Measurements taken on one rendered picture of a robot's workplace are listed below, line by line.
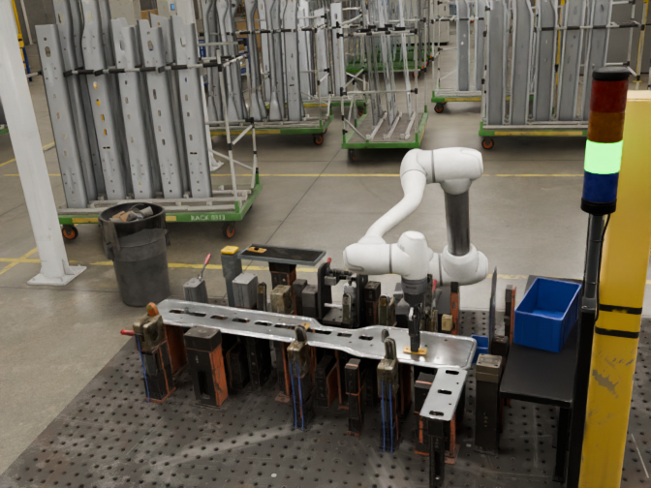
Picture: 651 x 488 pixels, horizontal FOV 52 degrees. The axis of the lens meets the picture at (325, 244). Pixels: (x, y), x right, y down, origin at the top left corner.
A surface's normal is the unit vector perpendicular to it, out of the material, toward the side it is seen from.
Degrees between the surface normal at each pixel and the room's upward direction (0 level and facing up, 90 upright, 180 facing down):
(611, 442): 90
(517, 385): 0
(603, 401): 90
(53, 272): 89
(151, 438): 0
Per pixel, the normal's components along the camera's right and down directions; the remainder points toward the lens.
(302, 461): -0.07, -0.93
